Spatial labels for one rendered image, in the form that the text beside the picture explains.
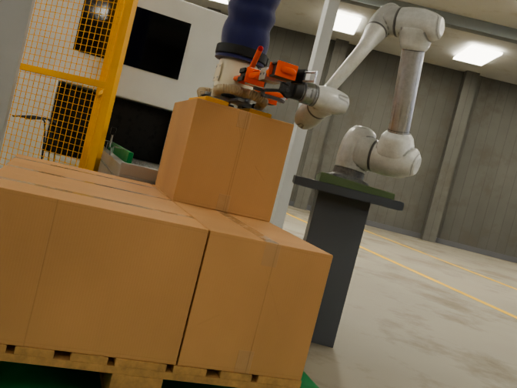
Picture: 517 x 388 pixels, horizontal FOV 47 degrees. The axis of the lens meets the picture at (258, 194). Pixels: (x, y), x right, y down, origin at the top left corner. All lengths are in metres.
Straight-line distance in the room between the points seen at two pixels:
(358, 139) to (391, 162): 0.20
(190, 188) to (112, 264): 0.70
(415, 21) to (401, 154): 0.58
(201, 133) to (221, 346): 0.85
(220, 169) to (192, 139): 0.16
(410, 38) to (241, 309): 1.49
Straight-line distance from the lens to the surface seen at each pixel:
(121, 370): 1.74
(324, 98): 2.40
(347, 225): 2.79
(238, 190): 2.30
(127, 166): 2.87
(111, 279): 1.65
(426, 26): 2.70
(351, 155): 2.84
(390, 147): 2.76
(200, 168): 2.26
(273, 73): 2.03
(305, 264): 1.78
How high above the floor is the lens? 0.76
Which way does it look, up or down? 3 degrees down
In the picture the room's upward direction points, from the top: 14 degrees clockwise
